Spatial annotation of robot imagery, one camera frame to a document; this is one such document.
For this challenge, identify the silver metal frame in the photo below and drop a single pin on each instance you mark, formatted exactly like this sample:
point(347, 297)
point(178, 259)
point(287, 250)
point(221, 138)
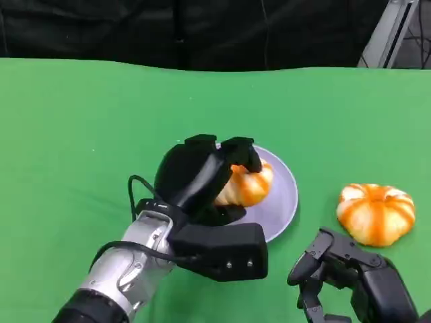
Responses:
point(387, 33)

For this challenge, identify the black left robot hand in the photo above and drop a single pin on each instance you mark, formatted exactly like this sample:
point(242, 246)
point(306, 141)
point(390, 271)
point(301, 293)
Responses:
point(185, 175)

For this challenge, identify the green table cloth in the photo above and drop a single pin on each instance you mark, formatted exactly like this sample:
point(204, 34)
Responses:
point(84, 117)

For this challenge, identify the orange and white bread roll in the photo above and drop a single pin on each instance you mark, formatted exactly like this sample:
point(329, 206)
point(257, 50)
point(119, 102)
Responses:
point(250, 188)
point(373, 213)

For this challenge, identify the lilac plate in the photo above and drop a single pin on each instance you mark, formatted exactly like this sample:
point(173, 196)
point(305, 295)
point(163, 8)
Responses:
point(283, 198)

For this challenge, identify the black backdrop curtain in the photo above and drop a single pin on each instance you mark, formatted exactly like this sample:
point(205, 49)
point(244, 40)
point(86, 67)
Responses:
point(168, 30)

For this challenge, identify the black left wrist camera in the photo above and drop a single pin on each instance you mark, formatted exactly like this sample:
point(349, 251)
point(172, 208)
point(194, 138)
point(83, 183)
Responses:
point(229, 249)

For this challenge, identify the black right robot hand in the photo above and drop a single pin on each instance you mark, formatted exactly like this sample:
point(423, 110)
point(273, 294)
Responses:
point(377, 289)

